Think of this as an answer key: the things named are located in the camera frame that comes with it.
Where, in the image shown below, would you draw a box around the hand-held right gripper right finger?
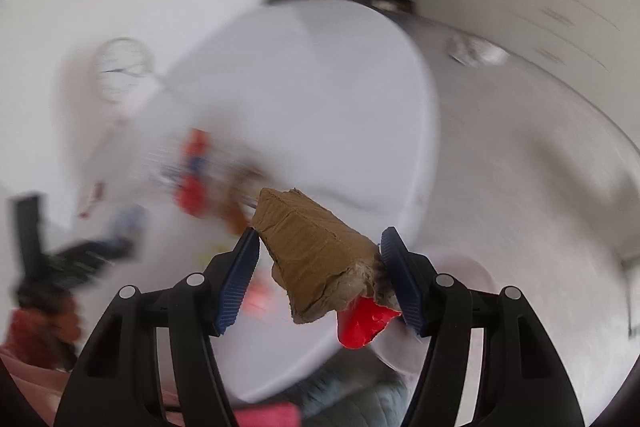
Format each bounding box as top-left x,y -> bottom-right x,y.
380,227 -> 586,427

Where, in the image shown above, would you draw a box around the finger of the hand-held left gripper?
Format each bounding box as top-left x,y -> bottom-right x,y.
45,207 -> 146,280

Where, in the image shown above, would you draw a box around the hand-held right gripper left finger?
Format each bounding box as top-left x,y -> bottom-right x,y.
54,228 -> 261,427

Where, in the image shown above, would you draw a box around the red wrapper piece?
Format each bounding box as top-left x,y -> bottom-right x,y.
336,297 -> 403,350

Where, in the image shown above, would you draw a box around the white bowl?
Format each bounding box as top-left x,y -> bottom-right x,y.
375,254 -> 501,375

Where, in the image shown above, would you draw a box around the brown taped package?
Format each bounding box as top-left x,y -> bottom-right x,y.
250,187 -> 401,325

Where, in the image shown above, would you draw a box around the red and blue snack packet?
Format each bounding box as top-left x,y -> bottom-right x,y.
170,127 -> 216,220

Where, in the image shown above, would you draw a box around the teal quilted pants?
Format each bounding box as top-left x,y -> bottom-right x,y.
300,357 -> 411,427

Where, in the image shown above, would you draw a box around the white round table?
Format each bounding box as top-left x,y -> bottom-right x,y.
135,0 -> 441,403

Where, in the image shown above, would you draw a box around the round wall clock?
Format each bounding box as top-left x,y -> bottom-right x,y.
94,38 -> 156,105

